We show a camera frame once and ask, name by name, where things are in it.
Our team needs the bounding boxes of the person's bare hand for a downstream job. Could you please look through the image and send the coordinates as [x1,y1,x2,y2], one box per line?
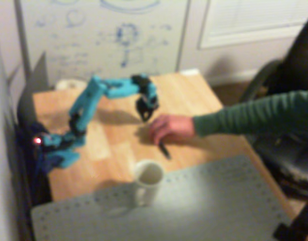
[148,114,196,147]

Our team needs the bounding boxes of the white round object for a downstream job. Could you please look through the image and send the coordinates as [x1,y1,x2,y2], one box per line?
[54,78,87,90]

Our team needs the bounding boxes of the white louvred door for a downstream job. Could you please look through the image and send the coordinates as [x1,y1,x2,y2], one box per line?
[197,0,308,50]

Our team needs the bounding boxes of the white ceramic mug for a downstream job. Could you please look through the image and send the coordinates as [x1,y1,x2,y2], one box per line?
[133,159,165,208]

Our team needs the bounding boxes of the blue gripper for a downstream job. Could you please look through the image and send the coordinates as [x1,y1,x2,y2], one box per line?
[135,79,160,123]

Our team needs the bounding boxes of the black office chair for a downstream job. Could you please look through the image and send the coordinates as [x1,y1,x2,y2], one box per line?
[238,12,308,202]

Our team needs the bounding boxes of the dark grey angular panel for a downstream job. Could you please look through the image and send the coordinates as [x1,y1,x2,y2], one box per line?
[17,51,54,126]

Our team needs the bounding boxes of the whiteboard with blue drawings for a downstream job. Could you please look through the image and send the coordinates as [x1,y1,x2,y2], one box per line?
[14,0,191,84]

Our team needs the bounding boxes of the dark blue pen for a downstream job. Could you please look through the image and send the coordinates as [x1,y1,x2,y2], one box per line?
[157,140,173,161]

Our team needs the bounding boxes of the green sleeved forearm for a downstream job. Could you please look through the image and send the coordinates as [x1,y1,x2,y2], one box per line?
[192,89,308,138]

